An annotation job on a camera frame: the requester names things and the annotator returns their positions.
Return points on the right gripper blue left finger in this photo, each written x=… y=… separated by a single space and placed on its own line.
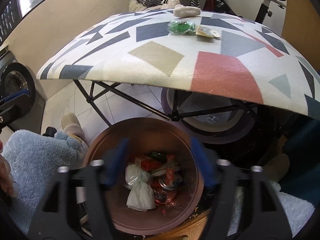
x=114 y=163

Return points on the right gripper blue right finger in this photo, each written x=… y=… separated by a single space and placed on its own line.
x=206 y=167

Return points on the small red box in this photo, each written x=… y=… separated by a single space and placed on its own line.
x=147 y=163

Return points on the red soda can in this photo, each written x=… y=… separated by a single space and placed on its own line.
x=177 y=181

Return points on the white tissue bag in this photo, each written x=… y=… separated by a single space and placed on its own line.
x=141 y=196

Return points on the cartoon snack packet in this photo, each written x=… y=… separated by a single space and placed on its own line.
x=206 y=32

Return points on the green transparent snack bag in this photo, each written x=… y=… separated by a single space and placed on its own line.
x=180 y=27

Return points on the small red wrapper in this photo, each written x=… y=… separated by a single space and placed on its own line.
x=170 y=170

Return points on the brown plastic trash bin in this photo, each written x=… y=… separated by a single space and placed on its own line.
x=159 y=186

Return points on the person left hand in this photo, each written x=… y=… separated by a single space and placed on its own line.
x=8 y=185

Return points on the washing machine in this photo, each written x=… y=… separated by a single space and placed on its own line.
x=16 y=77

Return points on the beige slipper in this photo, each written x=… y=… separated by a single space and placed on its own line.
x=71 y=126

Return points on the geometric patterned table cover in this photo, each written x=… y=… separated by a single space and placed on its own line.
x=247 y=62

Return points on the black exercise bike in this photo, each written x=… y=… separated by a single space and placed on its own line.
x=250 y=0

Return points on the black folding table frame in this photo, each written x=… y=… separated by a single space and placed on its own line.
x=113 y=107

